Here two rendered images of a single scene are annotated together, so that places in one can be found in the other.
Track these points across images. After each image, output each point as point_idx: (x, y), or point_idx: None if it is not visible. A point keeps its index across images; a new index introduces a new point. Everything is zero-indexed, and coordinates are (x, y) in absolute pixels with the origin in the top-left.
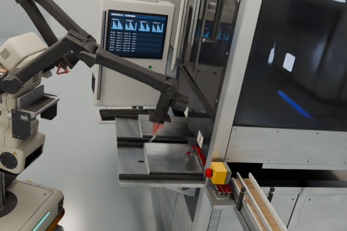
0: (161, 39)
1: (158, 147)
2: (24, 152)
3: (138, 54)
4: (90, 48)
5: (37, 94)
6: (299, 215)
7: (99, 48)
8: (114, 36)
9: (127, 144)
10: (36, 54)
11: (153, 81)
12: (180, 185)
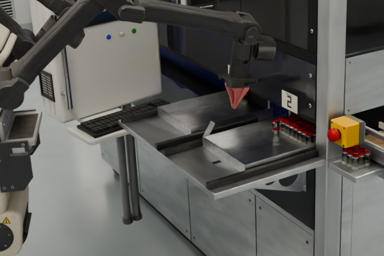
0: None
1: (224, 138)
2: (21, 213)
3: (112, 14)
4: None
5: (10, 113)
6: None
7: None
8: None
9: (179, 147)
10: (8, 43)
11: (226, 24)
12: (294, 171)
